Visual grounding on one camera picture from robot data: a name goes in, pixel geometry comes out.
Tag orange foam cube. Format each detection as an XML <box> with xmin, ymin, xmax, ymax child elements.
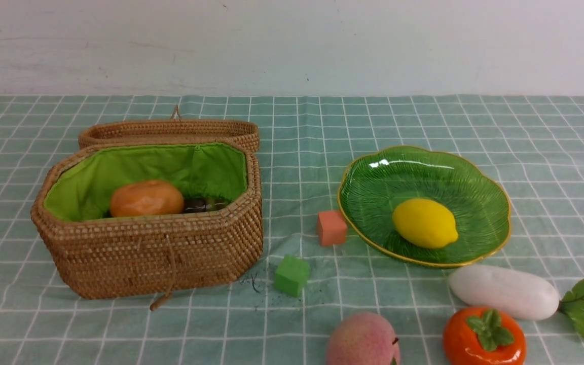
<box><xmin>316</xmin><ymin>210</ymin><xmax>348</xmax><ymax>247</ymax></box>

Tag yellow toy lemon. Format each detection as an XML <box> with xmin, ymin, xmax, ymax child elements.
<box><xmin>392</xmin><ymin>197</ymin><xmax>459</xmax><ymax>249</ymax></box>

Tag woven rattan basket lid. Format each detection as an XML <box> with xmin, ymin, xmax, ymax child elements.
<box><xmin>78</xmin><ymin>105</ymin><xmax>261</xmax><ymax>152</ymax></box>

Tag dark purple toy eggplant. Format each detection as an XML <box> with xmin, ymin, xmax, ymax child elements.
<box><xmin>181</xmin><ymin>196</ymin><xmax>230</xmax><ymax>213</ymax></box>

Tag green leaf-shaped glass plate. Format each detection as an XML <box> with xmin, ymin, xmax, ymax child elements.
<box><xmin>337</xmin><ymin>145</ymin><xmax>512</xmax><ymax>269</ymax></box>

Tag green foam cube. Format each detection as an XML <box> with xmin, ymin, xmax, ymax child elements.
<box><xmin>273</xmin><ymin>255</ymin><xmax>310</xmax><ymax>298</ymax></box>

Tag orange toy persimmon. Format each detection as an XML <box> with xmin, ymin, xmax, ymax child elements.
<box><xmin>442</xmin><ymin>306</ymin><xmax>528</xmax><ymax>364</ymax></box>

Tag brown toy potato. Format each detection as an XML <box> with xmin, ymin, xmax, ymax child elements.
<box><xmin>109</xmin><ymin>179</ymin><xmax>185</xmax><ymax>217</ymax></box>

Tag woven rattan basket green lining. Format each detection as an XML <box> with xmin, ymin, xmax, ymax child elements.
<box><xmin>30</xmin><ymin>138</ymin><xmax>264</xmax><ymax>310</ymax></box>

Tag white toy radish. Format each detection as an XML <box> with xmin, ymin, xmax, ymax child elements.
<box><xmin>448</xmin><ymin>264</ymin><xmax>584</xmax><ymax>339</ymax></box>

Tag green checkered tablecloth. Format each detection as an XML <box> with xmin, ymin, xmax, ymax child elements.
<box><xmin>0</xmin><ymin>95</ymin><xmax>584</xmax><ymax>364</ymax></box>

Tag pink toy peach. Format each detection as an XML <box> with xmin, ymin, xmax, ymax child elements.
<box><xmin>326</xmin><ymin>311</ymin><xmax>401</xmax><ymax>364</ymax></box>

